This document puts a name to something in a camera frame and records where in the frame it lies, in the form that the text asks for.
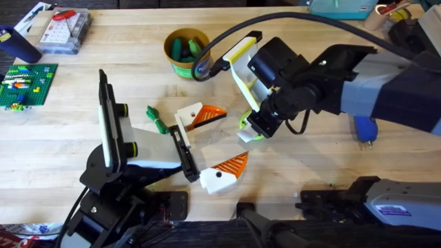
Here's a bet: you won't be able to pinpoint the left wrist upright plate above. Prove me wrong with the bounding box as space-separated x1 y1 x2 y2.
98 68 122 174

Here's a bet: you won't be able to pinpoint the wrist upright plate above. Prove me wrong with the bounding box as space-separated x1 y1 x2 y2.
98 68 122 174
223 30 273 113

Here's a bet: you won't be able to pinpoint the right wrist upright plate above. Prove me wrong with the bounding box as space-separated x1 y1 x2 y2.
223 30 273 113

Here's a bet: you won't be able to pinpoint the black pole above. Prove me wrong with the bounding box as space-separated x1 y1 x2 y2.
236 202 313 248

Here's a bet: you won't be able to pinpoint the yellow tub with green toys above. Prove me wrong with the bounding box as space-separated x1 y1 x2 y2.
163 27 212 81

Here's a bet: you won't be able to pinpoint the teal bag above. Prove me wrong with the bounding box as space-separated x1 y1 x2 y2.
308 0 380 20

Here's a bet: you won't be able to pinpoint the black device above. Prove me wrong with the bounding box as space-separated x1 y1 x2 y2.
388 18 429 53

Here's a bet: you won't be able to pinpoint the yellow tape roll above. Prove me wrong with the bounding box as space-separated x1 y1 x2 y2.
389 8 413 23

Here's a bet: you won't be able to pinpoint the green board with toy blocks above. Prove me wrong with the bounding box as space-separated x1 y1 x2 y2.
0 63 59 112

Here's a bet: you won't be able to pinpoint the clear plastic parts box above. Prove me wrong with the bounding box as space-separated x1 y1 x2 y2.
35 7 92 56

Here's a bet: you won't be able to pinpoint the red and white bag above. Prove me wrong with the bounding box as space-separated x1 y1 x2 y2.
0 223 65 248

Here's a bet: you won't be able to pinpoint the dark blue cylinder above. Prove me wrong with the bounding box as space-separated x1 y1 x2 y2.
0 24 43 65

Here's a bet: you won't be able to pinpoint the white flat box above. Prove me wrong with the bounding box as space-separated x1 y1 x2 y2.
13 1 53 37

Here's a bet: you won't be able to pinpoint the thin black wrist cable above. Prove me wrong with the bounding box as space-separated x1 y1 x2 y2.
285 109 311 136

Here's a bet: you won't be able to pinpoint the thick black cable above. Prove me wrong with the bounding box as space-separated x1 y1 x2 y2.
190 11 420 83

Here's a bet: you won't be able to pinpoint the red-handled scissors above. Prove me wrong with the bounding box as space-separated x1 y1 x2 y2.
376 1 413 16

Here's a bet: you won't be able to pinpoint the red-handled tool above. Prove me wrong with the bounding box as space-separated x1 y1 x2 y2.
51 9 78 22

